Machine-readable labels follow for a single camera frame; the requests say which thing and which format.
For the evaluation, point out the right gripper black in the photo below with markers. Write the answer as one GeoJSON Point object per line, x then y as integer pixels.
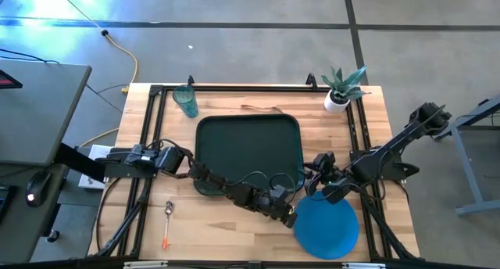
{"type": "Point", "coordinates": [338, 192]}

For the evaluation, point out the grey desk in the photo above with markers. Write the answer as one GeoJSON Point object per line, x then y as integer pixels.
{"type": "Point", "coordinates": [39, 112]}

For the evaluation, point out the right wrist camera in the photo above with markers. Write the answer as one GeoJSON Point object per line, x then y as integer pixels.
{"type": "Point", "coordinates": [325, 161]}

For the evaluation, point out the black device with red screen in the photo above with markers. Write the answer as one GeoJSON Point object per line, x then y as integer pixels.
{"type": "Point", "coordinates": [8, 81]}

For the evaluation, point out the white round plant pot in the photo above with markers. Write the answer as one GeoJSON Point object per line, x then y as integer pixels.
{"type": "Point", "coordinates": [334, 105]}

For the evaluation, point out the black desk caster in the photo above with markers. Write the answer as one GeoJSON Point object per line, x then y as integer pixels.
{"type": "Point", "coordinates": [52, 236]}

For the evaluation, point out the black metal table frame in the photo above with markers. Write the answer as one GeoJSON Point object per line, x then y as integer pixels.
{"type": "Point", "coordinates": [250, 88]}

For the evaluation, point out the blue round plate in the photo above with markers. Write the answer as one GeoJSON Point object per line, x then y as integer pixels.
{"type": "Point", "coordinates": [328, 230]}

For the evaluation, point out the black flat bar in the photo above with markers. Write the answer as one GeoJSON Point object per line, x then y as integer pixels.
{"type": "Point", "coordinates": [78, 161]}

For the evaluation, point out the silver metal bracket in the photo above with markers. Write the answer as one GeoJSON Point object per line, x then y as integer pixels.
{"type": "Point", "coordinates": [145, 264]}
{"type": "Point", "coordinates": [363, 266]}

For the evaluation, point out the green potted plant leaves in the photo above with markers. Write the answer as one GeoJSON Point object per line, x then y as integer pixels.
{"type": "Point", "coordinates": [345, 85]}

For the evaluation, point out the white box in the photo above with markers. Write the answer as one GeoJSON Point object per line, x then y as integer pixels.
{"type": "Point", "coordinates": [88, 179]}

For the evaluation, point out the dark green tray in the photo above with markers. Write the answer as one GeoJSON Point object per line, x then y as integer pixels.
{"type": "Point", "coordinates": [246, 148]}

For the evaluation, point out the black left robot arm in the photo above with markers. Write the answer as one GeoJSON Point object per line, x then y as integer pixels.
{"type": "Point", "coordinates": [215, 177]}

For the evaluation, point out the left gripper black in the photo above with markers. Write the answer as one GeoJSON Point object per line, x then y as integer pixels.
{"type": "Point", "coordinates": [265, 204]}

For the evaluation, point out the grey metal table frame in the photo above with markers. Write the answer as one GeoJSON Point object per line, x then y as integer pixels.
{"type": "Point", "coordinates": [466, 171]}

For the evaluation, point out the black computer mouse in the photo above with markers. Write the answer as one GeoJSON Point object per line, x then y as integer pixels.
{"type": "Point", "coordinates": [39, 185]}

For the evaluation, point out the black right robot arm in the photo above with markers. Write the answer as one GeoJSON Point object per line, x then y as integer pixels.
{"type": "Point", "coordinates": [398, 144]}

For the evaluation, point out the teal faceted plastic cup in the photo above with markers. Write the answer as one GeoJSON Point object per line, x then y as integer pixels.
{"type": "Point", "coordinates": [187, 102]}

